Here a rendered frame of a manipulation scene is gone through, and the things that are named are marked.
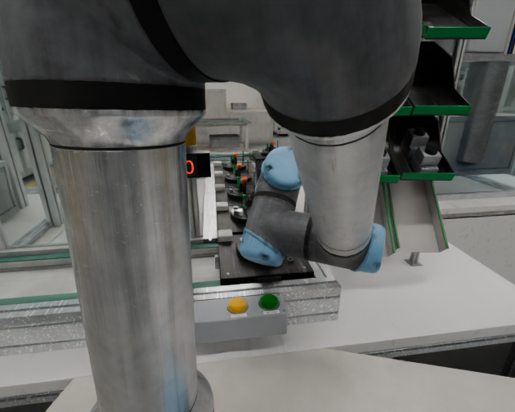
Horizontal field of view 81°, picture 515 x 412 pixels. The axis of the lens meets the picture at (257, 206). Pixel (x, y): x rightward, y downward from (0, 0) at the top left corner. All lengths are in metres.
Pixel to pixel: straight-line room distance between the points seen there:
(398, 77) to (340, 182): 0.10
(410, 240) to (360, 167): 0.72
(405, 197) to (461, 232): 0.90
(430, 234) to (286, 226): 0.59
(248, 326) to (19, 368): 0.49
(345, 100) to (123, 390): 0.25
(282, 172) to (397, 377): 0.49
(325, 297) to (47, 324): 0.63
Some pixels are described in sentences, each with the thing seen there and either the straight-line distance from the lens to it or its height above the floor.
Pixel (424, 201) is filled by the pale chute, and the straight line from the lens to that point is 1.02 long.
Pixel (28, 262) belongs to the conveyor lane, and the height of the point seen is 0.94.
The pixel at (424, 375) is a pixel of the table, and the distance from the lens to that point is 0.79.
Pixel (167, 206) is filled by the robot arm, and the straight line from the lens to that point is 0.21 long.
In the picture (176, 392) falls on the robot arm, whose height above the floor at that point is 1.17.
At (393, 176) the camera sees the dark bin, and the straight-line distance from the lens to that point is 0.82.
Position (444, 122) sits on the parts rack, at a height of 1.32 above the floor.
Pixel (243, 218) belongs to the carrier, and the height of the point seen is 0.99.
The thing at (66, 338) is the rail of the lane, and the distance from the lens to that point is 0.85.
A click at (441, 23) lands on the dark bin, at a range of 0.96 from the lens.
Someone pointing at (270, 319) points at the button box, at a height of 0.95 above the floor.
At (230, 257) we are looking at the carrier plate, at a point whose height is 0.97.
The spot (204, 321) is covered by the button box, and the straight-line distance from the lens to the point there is 0.68.
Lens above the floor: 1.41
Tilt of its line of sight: 21 degrees down
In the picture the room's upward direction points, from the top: straight up
